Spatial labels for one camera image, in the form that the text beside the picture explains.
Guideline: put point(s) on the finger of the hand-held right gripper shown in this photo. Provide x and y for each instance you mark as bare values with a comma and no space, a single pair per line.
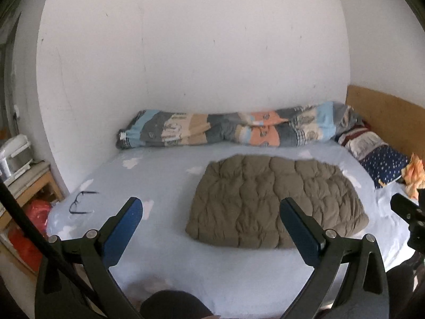
405,207

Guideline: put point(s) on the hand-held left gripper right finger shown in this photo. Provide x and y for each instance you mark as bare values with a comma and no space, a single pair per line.
298,229

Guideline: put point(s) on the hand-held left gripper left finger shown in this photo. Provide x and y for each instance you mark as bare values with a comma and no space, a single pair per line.
123,229

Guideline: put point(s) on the olive quilted hooded jacket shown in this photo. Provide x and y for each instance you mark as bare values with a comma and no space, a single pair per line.
259,199

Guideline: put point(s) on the orange cloth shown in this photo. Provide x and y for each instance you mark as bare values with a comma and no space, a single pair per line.
415,176

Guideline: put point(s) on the navy starred patchwork pillow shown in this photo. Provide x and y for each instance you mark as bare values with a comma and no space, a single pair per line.
381,159

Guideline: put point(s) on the black eyeglasses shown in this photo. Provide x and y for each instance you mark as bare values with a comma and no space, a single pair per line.
73,206

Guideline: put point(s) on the person's leg in dark pants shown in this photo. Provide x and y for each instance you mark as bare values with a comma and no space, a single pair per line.
176,305
405,289

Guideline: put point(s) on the wooden headboard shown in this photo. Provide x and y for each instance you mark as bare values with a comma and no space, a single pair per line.
388,116

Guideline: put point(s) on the wooden side shelf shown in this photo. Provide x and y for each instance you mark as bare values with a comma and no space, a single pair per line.
36,181

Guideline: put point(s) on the orange red plastic bag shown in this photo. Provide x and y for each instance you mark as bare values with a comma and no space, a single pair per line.
25,252

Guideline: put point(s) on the rolled patchwork quilt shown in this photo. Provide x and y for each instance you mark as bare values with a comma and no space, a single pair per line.
199,129

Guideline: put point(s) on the white rice cooker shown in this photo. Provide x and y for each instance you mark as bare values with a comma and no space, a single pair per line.
15,156

